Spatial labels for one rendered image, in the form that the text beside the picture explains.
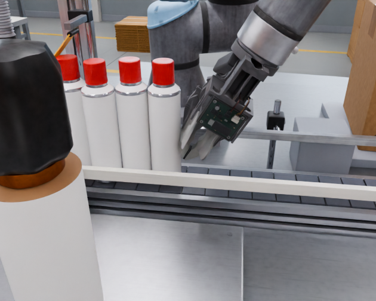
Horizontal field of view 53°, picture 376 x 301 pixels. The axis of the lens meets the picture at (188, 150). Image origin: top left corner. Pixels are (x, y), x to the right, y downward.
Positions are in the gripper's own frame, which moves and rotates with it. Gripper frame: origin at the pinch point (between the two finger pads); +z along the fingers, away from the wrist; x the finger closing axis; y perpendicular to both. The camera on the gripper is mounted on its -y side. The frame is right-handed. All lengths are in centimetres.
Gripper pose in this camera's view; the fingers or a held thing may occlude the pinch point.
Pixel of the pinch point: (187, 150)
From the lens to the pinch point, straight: 63.6
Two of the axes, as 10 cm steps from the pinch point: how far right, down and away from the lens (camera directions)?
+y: -1.3, 5.0, -8.6
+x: 8.6, 4.9, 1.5
